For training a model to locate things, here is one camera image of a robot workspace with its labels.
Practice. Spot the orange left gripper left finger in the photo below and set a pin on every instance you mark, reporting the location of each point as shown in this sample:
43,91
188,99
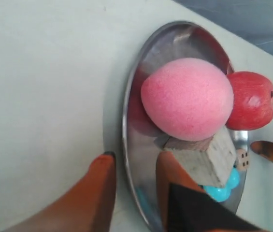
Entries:
87,207

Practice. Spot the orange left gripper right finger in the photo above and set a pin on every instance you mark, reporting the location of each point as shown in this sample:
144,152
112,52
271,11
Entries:
186,207

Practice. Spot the white die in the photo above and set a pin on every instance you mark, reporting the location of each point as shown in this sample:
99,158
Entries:
242,161

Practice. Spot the turquoise toy bone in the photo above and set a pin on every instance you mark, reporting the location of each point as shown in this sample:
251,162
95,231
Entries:
222,194

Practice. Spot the red toy apple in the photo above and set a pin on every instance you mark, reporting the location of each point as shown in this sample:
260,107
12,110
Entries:
253,101

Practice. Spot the wooden cube block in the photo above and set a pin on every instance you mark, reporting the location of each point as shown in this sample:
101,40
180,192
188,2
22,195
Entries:
209,162

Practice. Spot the pink toy peach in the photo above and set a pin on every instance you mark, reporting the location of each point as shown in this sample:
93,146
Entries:
189,98

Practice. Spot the grey backdrop cloth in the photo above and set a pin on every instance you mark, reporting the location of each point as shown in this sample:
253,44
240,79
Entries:
251,20

